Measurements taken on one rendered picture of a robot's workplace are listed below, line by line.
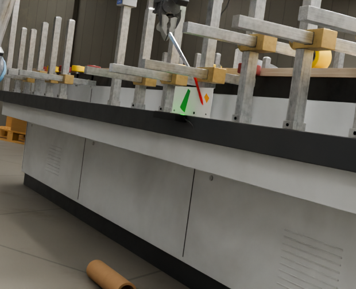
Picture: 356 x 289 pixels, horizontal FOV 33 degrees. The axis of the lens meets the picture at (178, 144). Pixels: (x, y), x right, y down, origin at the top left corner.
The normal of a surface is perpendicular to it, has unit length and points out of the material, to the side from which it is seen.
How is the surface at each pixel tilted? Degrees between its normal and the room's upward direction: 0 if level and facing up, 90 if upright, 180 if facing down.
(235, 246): 90
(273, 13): 90
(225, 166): 90
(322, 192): 90
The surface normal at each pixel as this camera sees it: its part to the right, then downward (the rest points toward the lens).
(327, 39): 0.48, 0.11
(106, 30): -0.51, -0.03
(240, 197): -0.86, -0.09
